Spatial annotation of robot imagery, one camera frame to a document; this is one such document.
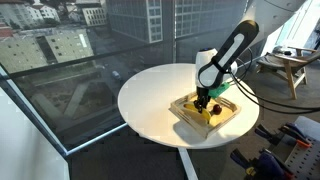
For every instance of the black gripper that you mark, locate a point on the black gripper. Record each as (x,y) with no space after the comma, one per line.
(202,93)

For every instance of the yellow banana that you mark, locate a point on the yellow banana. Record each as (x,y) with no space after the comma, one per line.
(190,108)

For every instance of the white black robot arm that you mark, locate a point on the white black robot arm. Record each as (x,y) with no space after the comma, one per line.
(213,66)

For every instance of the light wooden tray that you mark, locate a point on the light wooden tray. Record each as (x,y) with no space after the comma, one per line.
(223,120)

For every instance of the dark red plum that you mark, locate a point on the dark red plum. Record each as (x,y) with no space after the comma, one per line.
(217,109)

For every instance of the white table leg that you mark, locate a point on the white table leg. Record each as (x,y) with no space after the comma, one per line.
(187,163)

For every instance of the blue black spring clamp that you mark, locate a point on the blue black spring clamp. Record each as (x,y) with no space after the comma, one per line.
(296,135)
(245,161)
(266,133)
(276,163)

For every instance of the wooden lounge chair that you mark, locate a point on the wooden lounge chair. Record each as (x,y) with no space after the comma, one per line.
(283,62)

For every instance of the grey perforated mounting plate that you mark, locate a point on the grey perforated mounting plate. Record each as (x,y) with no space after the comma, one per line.
(306,160)

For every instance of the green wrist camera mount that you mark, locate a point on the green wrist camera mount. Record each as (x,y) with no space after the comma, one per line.
(220,90)

